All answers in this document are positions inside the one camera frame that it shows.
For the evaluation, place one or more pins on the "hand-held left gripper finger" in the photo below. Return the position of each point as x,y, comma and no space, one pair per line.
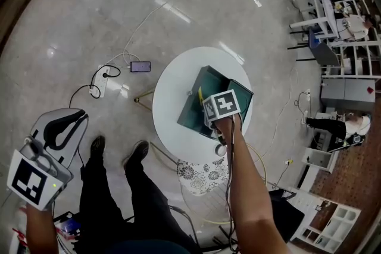
38,125
73,144

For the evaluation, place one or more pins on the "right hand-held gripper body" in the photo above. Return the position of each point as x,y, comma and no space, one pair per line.
221,105

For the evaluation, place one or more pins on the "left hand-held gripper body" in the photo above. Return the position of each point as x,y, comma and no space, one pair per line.
29,178

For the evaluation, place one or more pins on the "green box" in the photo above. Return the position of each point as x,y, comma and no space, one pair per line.
208,77

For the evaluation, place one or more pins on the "person's left forearm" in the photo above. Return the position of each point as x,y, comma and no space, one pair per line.
40,232

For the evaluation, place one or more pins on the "person's right forearm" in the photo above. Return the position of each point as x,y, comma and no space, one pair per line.
247,196

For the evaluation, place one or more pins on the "person's left black shoe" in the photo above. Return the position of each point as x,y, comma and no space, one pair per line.
98,144

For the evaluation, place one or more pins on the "person's black shoe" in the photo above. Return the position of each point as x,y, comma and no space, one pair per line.
138,151
98,144

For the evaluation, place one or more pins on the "grey tape roll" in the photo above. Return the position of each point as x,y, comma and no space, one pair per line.
217,150

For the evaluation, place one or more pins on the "round white side table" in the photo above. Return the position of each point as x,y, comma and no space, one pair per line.
172,92

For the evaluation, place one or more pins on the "black device with blue screen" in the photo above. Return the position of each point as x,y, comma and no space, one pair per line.
70,226

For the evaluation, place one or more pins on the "person's black trousers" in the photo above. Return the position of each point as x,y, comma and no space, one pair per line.
101,202

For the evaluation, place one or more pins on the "person's right black shoe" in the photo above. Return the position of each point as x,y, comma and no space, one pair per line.
138,151

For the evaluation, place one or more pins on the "white power strip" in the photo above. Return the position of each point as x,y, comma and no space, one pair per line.
99,83
307,93

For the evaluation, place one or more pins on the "floral patterned seat cushion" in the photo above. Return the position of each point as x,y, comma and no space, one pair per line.
196,175

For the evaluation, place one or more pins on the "white yellow power socket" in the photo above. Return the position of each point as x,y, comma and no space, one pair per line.
288,161

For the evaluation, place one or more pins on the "dark smartphone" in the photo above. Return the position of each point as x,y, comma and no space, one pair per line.
140,66

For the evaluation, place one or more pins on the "low white cabinet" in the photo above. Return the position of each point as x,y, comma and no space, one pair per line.
321,159

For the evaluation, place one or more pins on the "grey blue chair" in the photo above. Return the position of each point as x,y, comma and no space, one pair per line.
326,53

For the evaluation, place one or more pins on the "grey refrigerator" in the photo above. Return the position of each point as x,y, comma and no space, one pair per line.
342,90

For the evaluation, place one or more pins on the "white arched cabinet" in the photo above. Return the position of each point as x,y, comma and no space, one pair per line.
303,202

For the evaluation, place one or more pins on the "white rectangular table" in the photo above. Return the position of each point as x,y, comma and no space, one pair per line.
324,6

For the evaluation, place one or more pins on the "white metal shelf rack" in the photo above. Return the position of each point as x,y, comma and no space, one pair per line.
357,43

